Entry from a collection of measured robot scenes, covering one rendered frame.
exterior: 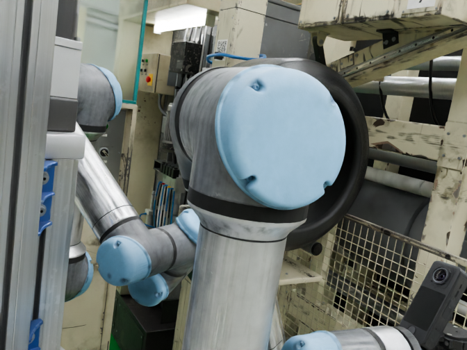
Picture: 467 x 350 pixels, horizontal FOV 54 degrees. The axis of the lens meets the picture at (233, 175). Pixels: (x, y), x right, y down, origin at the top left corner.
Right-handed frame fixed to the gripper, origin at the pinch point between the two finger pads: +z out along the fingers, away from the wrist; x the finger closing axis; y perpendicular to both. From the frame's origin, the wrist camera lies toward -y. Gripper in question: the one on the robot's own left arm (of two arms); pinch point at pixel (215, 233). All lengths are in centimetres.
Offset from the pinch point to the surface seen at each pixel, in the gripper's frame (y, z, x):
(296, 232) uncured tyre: -11.5, 28.3, -12.7
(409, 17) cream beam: 43, 44, -54
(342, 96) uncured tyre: 25, 40, -32
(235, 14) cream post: 60, 58, 0
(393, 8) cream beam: 47, 48, -50
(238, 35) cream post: 53, 58, 1
